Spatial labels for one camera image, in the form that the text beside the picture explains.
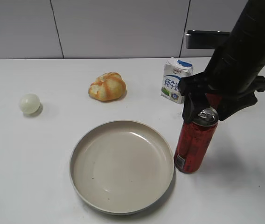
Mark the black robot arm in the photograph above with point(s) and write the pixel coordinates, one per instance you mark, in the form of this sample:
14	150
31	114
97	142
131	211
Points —
249	28

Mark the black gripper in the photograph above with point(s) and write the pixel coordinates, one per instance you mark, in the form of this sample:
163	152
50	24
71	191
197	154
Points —
233	71

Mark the beige round plate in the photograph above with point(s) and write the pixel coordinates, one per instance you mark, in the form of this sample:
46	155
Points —
121	167

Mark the white blue milk carton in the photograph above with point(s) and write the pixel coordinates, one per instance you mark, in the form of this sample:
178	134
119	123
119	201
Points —
174	70

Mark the black silver camera box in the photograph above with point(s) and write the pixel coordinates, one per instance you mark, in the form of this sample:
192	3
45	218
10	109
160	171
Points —
198	39

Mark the golden bread roll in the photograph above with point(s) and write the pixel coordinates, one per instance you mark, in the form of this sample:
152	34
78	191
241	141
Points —
107	87

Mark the red cola can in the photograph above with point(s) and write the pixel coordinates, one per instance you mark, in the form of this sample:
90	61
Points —
194	141

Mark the pale white ball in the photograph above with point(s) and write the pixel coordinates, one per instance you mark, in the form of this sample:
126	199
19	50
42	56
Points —
29	104

